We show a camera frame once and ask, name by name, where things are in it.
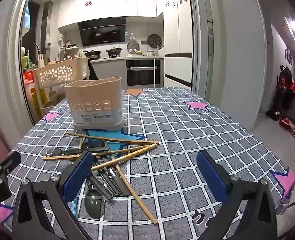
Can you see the white refrigerator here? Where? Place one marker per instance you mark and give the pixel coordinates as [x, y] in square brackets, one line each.
[177, 30]

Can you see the white upper kitchen cabinets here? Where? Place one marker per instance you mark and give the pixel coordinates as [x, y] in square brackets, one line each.
[107, 5]

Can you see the red plastic crate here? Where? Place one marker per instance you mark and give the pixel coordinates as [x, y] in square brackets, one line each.
[28, 77]

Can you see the green plastic basket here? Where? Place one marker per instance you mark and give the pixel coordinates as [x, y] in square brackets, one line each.
[25, 62]

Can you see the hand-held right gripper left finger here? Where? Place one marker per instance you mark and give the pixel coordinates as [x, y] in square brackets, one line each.
[78, 175]

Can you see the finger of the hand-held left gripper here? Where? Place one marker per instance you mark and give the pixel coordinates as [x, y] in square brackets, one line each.
[7, 161]

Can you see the white perforated basket trolley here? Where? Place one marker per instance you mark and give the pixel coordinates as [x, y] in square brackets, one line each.
[60, 73]

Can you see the grey checked star tablecloth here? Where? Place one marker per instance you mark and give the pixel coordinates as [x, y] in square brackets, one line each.
[187, 155]

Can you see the kitchen faucet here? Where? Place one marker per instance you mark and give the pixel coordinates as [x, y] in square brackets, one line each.
[35, 45]

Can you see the yellow oil bottle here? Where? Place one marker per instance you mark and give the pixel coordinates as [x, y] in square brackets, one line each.
[36, 97]

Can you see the black built-in oven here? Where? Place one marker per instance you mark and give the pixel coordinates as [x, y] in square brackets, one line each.
[142, 76]

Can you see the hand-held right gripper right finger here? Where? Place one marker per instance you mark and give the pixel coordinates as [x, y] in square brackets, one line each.
[212, 175]

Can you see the black wok with lid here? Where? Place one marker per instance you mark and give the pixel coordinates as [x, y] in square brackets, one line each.
[114, 51]

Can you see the black range hood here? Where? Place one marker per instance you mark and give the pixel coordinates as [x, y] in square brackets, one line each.
[102, 33]

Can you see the round grey plate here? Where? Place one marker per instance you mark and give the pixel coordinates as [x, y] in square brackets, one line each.
[132, 47]

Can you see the patterned wooden chopstick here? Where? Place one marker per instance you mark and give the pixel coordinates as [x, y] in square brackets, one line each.
[137, 152]

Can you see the dark round divided tray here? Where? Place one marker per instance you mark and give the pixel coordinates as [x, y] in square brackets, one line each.
[155, 41]

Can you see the beige plastic utensil holder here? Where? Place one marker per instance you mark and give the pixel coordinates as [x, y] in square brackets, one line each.
[95, 92]

